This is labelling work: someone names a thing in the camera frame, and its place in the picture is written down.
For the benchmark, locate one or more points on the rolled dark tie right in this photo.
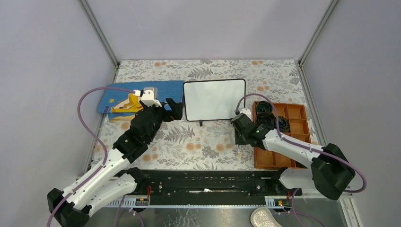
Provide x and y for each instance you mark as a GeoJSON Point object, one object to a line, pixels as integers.
{"type": "Point", "coordinates": [284, 125]}

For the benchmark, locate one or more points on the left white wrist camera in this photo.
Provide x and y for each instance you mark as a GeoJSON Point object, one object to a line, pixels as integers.
{"type": "Point", "coordinates": [148, 97]}

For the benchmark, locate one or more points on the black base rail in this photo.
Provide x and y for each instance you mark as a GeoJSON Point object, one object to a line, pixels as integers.
{"type": "Point", "coordinates": [210, 188]}

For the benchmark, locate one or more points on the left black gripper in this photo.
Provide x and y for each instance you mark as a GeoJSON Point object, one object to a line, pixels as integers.
{"type": "Point", "coordinates": [177, 108]}

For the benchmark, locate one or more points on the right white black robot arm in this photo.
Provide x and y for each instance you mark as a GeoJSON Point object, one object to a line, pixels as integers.
{"type": "Point", "coordinates": [325, 169]}

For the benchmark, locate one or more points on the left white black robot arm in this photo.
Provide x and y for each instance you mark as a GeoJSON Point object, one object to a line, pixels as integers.
{"type": "Point", "coordinates": [75, 204]}

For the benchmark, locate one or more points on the white marker pen yellow end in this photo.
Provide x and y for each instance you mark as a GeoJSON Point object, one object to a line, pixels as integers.
{"type": "Point", "coordinates": [239, 151]}

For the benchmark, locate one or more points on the small black-framed whiteboard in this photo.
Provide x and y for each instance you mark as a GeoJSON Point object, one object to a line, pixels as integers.
{"type": "Point", "coordinates": [212, 100]}

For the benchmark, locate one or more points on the orange wooden compartment tray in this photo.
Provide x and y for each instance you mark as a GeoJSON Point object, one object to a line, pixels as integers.
{"type": "Point", "coordinates": [294, 116]}

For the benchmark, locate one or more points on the blue cartoon print cloth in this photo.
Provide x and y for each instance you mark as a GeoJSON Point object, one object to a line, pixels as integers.
{"type": "Point", "coordinates": [123, 105]}

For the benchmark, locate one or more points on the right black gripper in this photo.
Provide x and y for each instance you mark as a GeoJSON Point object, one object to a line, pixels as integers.
{"type": "Point", "coordinates": [237, 140]}

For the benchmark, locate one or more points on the grey speckled oval object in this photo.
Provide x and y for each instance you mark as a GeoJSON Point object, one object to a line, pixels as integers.
{"type": "Point", "coordinates": [262, 217]}

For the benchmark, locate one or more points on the rolled dark tie top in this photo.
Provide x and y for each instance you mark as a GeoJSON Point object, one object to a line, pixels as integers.
{"type": "Point", "coordinates": [263, 107]}

